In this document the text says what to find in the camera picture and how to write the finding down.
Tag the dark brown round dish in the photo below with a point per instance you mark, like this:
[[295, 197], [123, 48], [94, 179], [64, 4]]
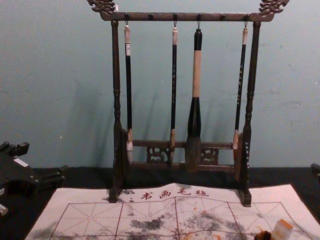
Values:
[[263, 236]]

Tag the thin black calligraphy brush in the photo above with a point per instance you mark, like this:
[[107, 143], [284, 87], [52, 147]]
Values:
[[241, 75], [174, 75]]

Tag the pale stone seal orange top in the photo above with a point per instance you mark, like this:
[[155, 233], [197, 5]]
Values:
[[282, 228]]

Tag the dark carved wooden brush rack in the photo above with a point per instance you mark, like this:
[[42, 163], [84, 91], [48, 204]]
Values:
[[116, 75]]

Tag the white felt mat red grid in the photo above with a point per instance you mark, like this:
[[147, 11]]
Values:
[[87, 200]]

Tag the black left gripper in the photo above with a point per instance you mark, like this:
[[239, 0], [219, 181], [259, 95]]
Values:
[[17, 172]]

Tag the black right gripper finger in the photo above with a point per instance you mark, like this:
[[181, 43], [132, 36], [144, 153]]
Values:
[[316, 170]]

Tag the black table cloth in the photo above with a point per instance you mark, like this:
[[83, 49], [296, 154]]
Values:
[[17, 225]]

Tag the small translucent block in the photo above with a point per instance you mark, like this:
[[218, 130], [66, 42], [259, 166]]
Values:
[[3, 210]]

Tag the black brush with white cap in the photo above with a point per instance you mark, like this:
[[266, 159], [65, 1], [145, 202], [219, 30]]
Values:
[[128, 87]]

